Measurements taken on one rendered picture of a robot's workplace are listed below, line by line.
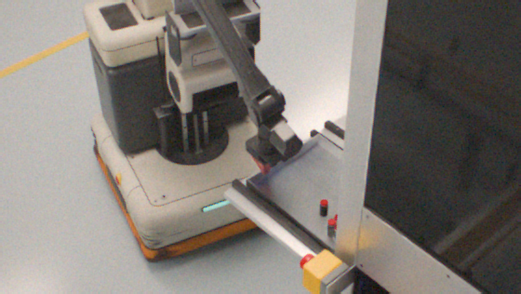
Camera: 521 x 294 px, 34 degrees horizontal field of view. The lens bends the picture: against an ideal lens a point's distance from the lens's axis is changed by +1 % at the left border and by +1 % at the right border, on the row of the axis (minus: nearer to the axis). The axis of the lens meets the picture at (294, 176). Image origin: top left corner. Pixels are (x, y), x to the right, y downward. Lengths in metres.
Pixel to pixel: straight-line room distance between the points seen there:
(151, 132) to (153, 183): 0.19
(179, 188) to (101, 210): 0.46
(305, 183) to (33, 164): 1.69
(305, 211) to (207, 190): 0.94
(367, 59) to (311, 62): 2.56
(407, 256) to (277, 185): 0.60
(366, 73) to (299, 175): 0.76
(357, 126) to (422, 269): 0.31
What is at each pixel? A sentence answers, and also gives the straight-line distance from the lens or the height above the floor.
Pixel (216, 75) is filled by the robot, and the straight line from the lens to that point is 2.66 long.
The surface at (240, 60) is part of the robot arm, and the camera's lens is 1.93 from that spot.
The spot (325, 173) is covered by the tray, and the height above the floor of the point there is 0.88.
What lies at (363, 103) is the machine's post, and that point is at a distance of 1.52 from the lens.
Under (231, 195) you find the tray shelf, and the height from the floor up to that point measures 0.88.
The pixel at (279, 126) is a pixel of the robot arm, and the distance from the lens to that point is 1.98.
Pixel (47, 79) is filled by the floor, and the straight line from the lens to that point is 4.03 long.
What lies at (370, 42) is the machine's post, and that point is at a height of 1.59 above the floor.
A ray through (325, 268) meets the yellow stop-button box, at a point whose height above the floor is 1.03.
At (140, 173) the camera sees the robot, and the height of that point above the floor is 0.28.
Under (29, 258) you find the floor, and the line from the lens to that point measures 3.27.
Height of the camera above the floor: 2.43
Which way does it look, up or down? 45 degrees down
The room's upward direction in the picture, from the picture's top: 2 degrees clockwise
